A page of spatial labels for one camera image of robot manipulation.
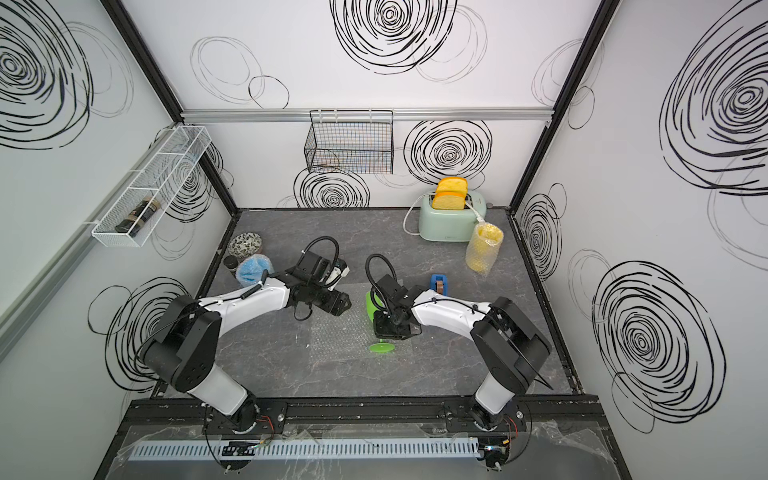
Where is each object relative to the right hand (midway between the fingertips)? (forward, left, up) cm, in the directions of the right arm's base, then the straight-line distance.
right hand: (376, 337), depth 85 cm
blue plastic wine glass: (+14, +36, +13) cm, 41 cm away
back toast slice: (+45, -24, +17) cm, 54 cm away
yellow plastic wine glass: (+25, -32, +11) cm, 42 cm away
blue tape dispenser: (+16, -19, +2) cm, 25 cm away
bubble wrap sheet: (+25, -32, +11) cm, 42 cm away
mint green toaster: (+36, -24, +9) cm, 44 cm away
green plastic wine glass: (-3, -1, 0) cm, 3 cm away
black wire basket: (+77, +15, +14) cm, 80 cm away
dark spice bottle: (+20, +47, +8) cm, 52 cm away
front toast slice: (+40, -22, +17) cm, 48 cm away
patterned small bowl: (+33, +50, 0) cm, 60 cm away
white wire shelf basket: (+31, +60, +32) cm, 75 cm away
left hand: (+10, +11, +2) cm, 16 cm away
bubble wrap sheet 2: (+9, +37, +14) cm, 40 cm away
